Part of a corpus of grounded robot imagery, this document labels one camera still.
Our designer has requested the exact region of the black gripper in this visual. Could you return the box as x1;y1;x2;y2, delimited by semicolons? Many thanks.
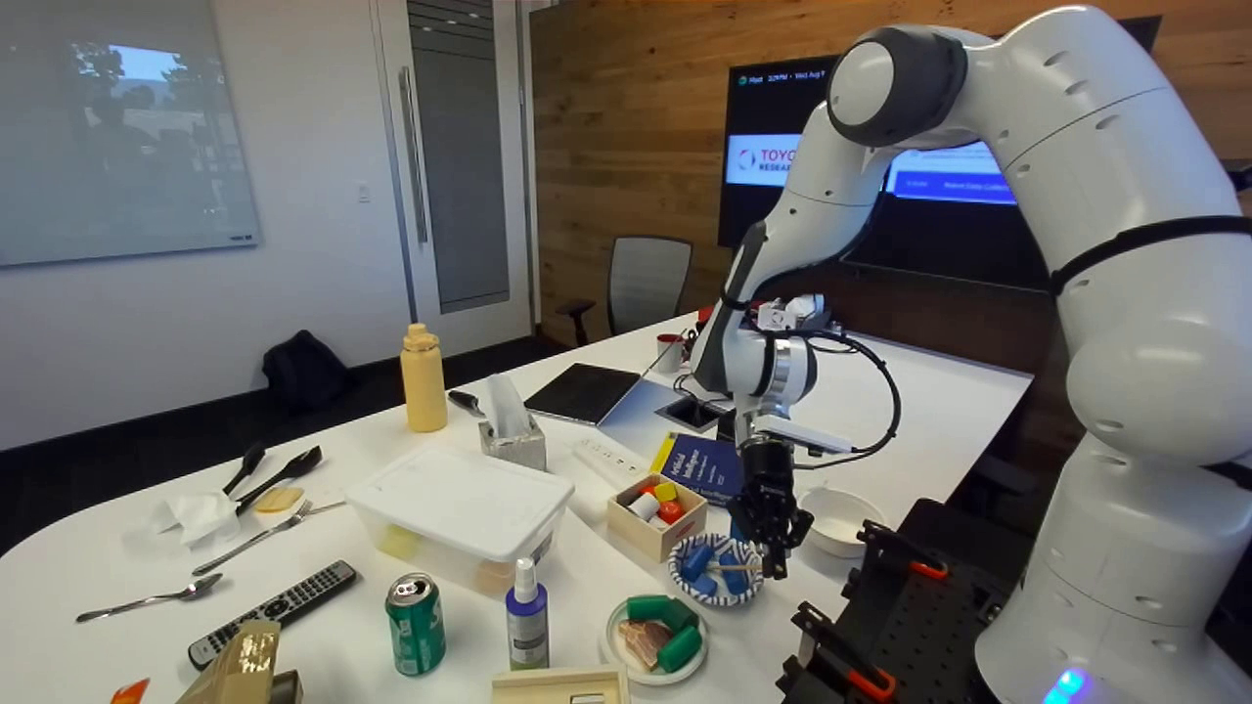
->
734;437;820;585

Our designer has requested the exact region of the white plate with blue markings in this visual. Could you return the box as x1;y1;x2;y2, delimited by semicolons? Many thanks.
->
671;527;769;613

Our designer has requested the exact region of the small plain white plate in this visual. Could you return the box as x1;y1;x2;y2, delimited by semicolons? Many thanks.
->
599;590;714;690

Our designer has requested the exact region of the white bowl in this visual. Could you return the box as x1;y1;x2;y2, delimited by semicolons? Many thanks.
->
804;484;894;559

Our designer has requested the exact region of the blue and yellow book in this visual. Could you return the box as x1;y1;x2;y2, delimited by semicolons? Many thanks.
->
647;431;747;509

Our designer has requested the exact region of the wooden tray of colourful blocks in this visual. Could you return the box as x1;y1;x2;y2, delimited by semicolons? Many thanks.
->
603;471;714;566

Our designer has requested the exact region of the green cylinder block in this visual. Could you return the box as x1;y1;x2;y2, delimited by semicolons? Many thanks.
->
623;594;689;632

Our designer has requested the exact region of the silver laptop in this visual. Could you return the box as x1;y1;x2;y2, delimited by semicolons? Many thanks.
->
594;376;718;453

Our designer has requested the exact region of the white power strip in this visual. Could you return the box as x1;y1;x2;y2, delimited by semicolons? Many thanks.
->
572;435;650;491

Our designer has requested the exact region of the black flat pad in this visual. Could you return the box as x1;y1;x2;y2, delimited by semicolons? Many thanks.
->
520;359;647;427

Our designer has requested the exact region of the wooden shape sorter box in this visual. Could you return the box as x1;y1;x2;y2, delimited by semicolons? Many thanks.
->
488;664;629;704

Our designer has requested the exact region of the hand sanitizer bottle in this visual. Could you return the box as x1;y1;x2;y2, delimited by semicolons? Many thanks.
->
503;557;555;672

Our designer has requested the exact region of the grey tissue box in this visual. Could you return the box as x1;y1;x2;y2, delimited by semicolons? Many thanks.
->
474;376;554;474

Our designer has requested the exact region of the black office chair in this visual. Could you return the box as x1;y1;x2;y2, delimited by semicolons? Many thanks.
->
563;237;697;347

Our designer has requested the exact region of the white plastic container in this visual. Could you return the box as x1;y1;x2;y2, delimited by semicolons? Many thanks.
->
345;441;580;598

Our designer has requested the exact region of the green soda can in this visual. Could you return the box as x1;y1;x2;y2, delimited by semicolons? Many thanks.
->
384;570;449;680

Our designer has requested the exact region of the tan squeeze bottle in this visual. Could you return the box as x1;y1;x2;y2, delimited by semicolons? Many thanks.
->
397;320;453;437

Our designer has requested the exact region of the black plastic spoon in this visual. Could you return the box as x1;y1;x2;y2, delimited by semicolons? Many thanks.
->
218;441;271;500
230;441;325;520

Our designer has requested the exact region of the white door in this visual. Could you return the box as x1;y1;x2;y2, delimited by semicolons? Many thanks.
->
375;0;538;359

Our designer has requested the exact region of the black bag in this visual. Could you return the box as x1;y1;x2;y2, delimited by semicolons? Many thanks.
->
260;328;358;417

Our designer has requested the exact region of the black remote control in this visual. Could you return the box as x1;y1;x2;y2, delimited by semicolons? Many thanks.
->
186;559;364;672

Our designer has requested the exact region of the metal spoon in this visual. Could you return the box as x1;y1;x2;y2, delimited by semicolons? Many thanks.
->
187;497;353;578

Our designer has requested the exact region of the crumpled white napkin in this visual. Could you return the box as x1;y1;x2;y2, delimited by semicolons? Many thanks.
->
125;484;244;552

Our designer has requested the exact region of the metal fork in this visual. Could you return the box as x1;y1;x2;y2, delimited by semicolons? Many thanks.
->
70;570;228;625

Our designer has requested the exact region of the black clamp with orange handle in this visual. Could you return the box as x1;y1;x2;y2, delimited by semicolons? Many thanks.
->
857;517;957;586
792;598;906;704

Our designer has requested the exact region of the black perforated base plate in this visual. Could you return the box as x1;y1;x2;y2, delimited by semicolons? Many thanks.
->
775;497;1088;704

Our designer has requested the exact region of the black cable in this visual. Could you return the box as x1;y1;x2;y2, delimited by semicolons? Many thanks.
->
769;325;910;461

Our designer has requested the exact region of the wall television screen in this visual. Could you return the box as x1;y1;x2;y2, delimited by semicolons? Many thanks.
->
718;12;1167;289

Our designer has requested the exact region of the wall whiteboard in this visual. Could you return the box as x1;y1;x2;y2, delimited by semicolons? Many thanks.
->
0;0;265;274

